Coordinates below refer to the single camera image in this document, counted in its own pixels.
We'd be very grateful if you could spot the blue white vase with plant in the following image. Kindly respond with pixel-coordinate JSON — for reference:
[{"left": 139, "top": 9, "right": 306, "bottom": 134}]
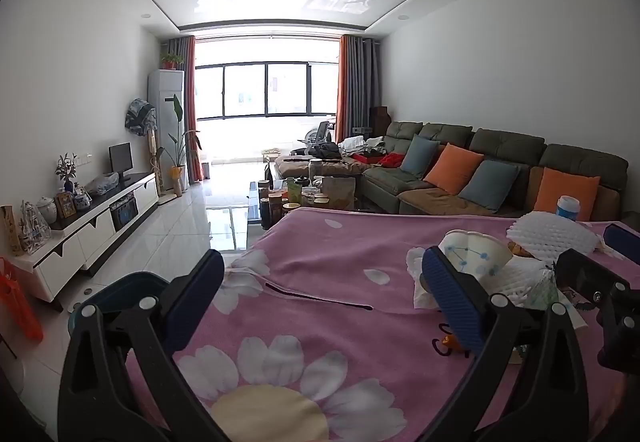
[{"left": 55, "top": 153, "right": 78, "bottom": 195}]

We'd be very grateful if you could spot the glass ship model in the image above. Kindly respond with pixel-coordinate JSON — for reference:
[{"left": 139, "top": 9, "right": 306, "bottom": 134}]
[{"left": 20, "top": 201, "right": 51, "bottom": 255}]

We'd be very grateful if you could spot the green brown sofa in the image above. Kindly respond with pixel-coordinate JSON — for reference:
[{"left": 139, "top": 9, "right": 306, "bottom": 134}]
[{"left": 275, "top": 121, "right": 630, "bottom": 223}]

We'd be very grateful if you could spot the wooden ornament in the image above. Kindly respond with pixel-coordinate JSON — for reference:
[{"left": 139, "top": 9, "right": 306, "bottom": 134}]
[{"left": 0, "top": 205, "right": 23, "bottom": 257}]

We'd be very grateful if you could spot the white paper bowl blue pattern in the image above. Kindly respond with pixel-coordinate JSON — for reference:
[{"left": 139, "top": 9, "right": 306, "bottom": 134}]
[{"left": 439, "top": 229, "right": 514, "bottom": 284}]

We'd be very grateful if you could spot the red cloth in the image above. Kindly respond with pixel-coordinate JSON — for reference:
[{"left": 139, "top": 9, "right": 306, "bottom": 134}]
[{"left": 352, "top": 152, "right": 406, "bottom": 169}]

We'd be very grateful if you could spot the orange cushion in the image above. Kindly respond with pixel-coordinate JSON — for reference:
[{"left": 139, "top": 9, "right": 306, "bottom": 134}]
[
  {"left": 532, "top": 167, "right": 601, "bottom": 222},
  {"left": 424, "top": 143, "right": 485, "bottom": 195}
]

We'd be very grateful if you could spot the blue cushion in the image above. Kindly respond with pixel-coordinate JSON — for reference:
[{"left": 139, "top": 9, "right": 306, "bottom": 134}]
[
  {"left": 400, "top": 134, "right": 441, "bottom": 178},
  {"left": 458, "top": 159, "right": 521, "bottom": 214}
]

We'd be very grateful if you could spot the cluster of food jars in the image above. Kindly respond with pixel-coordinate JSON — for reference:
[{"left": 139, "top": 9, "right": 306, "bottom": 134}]
[{"left": 257, "top": 177, "right": 326, "bottom": 229}]

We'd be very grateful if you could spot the cloth covered standing fan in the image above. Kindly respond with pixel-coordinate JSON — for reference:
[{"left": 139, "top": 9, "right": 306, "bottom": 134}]
[{"left": 125, "top": 97, "right": 166, "bottom": 195}]

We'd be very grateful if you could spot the black bag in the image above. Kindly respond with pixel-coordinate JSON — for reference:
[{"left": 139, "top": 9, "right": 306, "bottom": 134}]
[{"left": 307, "top": 142, "right": 343, "bottom": 160}]

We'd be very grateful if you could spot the brown paper bag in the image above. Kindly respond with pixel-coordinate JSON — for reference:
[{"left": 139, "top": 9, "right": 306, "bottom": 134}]
[{"left": 322, "top": 177, "right": 357, "bottom": 210}]

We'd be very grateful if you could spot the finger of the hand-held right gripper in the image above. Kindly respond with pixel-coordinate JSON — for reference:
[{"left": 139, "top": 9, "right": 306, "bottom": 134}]
[
  {"left": 603, "top": 223, "right": 640, "bottom": 267},
  {"left": 556, "top": 249, "right": 640, "bottom": 310}
]

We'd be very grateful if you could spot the white standing air conditioner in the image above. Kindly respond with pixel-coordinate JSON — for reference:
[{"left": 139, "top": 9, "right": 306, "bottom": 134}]
[{"left": 148, "top": 69, "right": 190, "bottom": 195}]

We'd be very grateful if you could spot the brown wooden cabinet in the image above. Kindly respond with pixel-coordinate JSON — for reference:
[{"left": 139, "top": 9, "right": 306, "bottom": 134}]
[{"left": 370, "top": 106, "right": 392, "bottom": 139}]

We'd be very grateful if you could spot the orange plastic bag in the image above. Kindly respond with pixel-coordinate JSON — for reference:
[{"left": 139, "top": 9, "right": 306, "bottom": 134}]
[{"left": 0, "top": 257, "right": 43, "bottom": 343}]

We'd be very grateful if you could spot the white mesh chair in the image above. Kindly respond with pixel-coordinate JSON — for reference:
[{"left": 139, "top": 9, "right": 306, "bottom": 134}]
[{"left": 300, "top": 121, "right": 336, "bottom": 145}]

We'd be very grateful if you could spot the glass coffee table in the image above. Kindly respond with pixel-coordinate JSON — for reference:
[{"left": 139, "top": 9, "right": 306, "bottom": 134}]
[{"left": 247, "top": 179, "right": 361, "bottom": 230}]

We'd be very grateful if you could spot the teal plastic bin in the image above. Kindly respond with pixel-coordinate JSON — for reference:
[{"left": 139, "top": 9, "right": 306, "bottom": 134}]
[{"left": 67, "top": 271, "right": 177, "bottom": 338}]

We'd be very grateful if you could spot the clear plastic wrapper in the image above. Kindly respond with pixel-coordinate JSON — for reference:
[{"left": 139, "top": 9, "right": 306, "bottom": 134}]
[{"left": 525, "top": 266, "right": 562, "bottom": 312}]

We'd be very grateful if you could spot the blue white cup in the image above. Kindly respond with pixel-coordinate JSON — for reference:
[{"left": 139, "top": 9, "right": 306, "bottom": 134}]
[{"left": 556, "top": 195, "right": 581, "bottom": 223}]

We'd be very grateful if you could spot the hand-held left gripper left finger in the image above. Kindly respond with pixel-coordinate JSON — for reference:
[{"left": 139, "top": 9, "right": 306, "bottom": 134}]
[{"left": 56, "top": 249, "right": 236, "bottom": 442}]

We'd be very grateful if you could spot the white ceramic jar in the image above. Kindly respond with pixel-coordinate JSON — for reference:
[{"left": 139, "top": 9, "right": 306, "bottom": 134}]
[{"left": 36, "top": 196, "right": 58, "bottom": 225}]

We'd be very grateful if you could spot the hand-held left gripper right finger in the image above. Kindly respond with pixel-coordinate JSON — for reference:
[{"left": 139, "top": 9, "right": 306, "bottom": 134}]
[{"left": 421, "top": 246, "right": 591, "bottom": 442}]

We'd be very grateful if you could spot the black computer monitor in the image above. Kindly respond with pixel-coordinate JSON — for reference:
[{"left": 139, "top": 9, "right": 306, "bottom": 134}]
[{"left": 108, "top": 142, "right": 134, "bottom": 183}]

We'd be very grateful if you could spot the tall plant in yellow vase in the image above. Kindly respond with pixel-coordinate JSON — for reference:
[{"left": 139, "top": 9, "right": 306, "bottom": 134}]
[{"left": 157, "top": 94, "right": 201, "bottom": 197}]

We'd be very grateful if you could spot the large window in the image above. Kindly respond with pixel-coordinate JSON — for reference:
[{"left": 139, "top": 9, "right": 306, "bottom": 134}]
[{"left": 192, "top": 37, "right": 341, "bottom": 163}]

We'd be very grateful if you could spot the picture frame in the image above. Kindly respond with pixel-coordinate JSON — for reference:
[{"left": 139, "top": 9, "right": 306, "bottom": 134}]
[{"left": 55, "top": 192, "right": 77, "bottom": 219}]

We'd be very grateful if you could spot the pink floral blanket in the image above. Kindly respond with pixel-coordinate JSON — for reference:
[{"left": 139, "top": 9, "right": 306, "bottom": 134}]
[{"left": 125, "top": 204, "right": 640, "bottom": 442}]

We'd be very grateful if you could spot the white clothes pile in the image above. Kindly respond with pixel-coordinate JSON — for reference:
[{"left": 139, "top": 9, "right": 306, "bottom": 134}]
[{"left": 342, "top": 136, "right": 386, "bottom": 158}]

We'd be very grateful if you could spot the white black TV cabinet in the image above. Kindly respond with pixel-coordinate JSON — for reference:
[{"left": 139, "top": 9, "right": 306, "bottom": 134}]
[{"left": 10, "top": 172, "right": 160, "bottom": 313}]

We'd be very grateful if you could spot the clear plastic bag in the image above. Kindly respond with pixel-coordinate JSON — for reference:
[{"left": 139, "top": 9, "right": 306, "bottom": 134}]
[{"left": 87, "top": 172, "right": 120, "bottom": 197}]

